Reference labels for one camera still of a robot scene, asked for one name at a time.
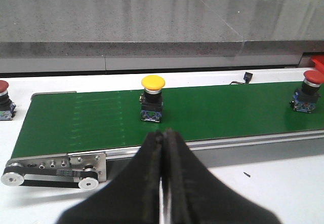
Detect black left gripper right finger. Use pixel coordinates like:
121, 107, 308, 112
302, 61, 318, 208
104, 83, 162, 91
161, 129, 280, 223

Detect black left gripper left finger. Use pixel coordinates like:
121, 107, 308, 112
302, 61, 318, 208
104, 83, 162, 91
57, 131, 164, 223

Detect yellow push button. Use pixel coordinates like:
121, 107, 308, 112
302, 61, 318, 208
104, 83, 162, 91
139, 75, 165, 123

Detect red push button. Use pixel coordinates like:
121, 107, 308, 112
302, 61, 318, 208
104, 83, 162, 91
290, 70, 323, 113
0, 80, 16, 121

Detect green conveyor belt unit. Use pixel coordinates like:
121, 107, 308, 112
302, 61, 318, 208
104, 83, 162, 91
1, 82, 323, 190

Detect red plastic tray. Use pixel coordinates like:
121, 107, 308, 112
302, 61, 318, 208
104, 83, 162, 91
311, 55, 324, 73

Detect grey stone counter right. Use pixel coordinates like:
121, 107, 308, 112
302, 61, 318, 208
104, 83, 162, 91
200, 0, 323, 66

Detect grey stone counter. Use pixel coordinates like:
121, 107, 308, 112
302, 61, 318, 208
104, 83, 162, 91
1, 0, 244, 73
200, 0, 323, 66

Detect grey stone counter left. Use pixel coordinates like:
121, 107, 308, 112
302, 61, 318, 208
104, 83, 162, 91
1, 0, 244, 73

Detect black sensor with cable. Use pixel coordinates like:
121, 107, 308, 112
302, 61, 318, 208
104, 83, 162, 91
230, 72, 253, 85

